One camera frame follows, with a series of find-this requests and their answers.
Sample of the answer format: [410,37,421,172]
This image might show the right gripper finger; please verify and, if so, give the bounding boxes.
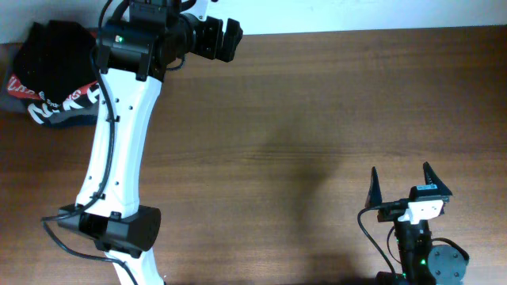
[364,166,383,208]
[423,161,452,196]

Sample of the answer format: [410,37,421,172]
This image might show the black t-shirt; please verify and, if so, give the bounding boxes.
[13,21,96,106]

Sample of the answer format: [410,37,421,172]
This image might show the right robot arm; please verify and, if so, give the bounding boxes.
[357,162,470,285]

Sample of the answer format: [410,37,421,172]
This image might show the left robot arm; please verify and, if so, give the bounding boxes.
[55,1,243,284]

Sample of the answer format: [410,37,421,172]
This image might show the black white lettered shirt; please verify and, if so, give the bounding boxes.
[27,82,101,128]

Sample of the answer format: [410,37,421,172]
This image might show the grey folded garment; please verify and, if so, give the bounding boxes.
[0,70,100,124]

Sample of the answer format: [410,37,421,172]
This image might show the dark blue folded garment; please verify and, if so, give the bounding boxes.
[42,113,97,128]

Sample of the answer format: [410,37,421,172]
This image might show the red folded shirt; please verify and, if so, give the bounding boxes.
[6,74,98,108]

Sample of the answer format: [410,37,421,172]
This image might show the right black cable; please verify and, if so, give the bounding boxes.
[356,201,471,278]

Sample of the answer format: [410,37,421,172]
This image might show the black cable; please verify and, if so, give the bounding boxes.
[40,0,199,285]
[356,201,471,278]

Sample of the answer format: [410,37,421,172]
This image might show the left black cable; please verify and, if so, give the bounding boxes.
[40,0,199,285]

